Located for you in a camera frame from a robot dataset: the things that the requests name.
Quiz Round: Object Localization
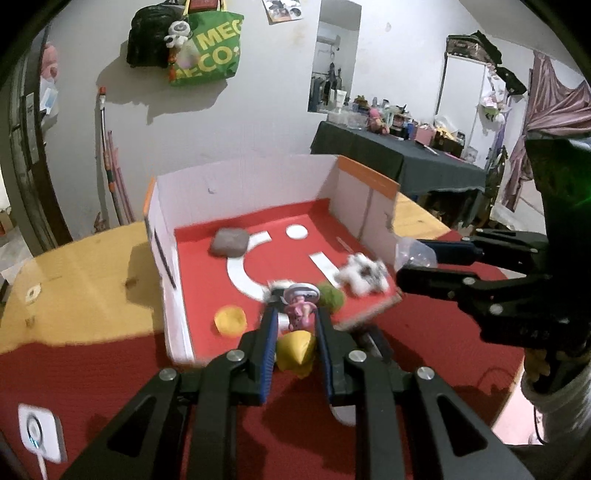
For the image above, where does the clear plastic small box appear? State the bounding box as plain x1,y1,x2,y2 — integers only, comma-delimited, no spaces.
394,237,438,272

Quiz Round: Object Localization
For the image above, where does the yellow plastic cup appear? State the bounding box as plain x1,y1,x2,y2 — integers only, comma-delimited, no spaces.
213,305,247,338

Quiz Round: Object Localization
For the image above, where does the white fluffy plush toy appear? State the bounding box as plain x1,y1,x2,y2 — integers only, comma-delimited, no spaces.
335,253,390,298

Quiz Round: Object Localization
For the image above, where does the white black fluffy toy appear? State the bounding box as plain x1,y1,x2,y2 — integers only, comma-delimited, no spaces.
263,279,294,305

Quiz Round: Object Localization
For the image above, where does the person right hand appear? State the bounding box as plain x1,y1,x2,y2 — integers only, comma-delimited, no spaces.
524,349,572,394

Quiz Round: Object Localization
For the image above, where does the pink curtain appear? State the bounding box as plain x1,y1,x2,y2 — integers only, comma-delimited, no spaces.
501,51,590,210

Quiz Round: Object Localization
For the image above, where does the red table cloth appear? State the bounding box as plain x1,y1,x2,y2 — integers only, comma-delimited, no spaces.
0,230,532,480

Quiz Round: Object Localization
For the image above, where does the white square smart device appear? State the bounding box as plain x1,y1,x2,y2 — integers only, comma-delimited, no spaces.
18,403,67,464

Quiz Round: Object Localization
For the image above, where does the dark cloth covered table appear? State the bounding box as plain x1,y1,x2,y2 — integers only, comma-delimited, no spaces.
311,121,486,197

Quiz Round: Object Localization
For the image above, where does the white cabinet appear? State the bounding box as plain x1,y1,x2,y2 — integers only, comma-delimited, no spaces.
436,31,507,168

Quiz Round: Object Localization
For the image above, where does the orange cardboard box tray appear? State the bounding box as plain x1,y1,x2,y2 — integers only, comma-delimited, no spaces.
144,155,399,365

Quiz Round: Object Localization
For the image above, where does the grey rounded case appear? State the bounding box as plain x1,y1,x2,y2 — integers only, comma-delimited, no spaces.
208,228,249,258

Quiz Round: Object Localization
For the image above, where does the green tote bag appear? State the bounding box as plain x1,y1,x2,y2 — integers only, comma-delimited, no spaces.
163,1,243,86

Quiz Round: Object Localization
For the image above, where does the black hanging bag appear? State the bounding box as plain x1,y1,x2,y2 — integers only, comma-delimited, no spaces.
126,1,183,68

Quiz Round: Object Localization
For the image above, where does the wall mirror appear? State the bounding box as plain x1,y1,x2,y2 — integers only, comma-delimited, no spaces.
308,0,362,112

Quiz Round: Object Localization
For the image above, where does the orange handled broom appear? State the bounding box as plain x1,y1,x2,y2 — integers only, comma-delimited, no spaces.
97,86,135,225

